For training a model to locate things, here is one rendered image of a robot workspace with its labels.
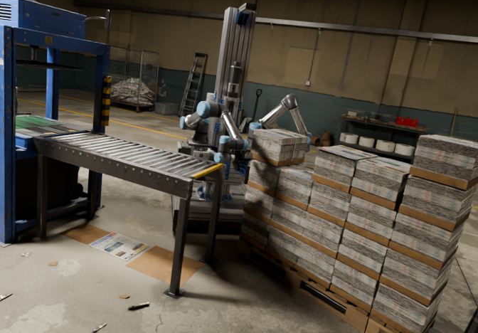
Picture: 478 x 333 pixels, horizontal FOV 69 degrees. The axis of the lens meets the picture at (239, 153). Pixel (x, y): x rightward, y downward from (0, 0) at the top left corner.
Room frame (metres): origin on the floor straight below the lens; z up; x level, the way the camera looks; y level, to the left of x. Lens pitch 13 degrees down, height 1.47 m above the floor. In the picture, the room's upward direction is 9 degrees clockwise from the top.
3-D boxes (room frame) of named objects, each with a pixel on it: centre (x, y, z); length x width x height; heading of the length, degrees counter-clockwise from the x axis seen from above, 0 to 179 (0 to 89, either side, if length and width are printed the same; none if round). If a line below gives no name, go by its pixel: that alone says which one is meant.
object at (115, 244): (2.50, 0.83, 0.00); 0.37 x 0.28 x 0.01; 70
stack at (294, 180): (2.44, -0.66, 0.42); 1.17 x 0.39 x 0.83; 47
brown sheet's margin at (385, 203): (2.16, -0.97, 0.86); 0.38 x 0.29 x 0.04; 136
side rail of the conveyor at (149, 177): (2.25, 0.89, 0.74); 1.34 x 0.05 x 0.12; 70
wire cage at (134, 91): (10.02, 3.37, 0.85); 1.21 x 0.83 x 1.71; 70
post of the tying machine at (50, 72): (3.35, 1.88, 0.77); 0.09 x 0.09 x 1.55; 70
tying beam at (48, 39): (2.84, 1.75, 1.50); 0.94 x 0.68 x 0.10; 160
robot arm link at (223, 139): (2.40, 0.10, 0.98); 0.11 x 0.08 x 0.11; 121
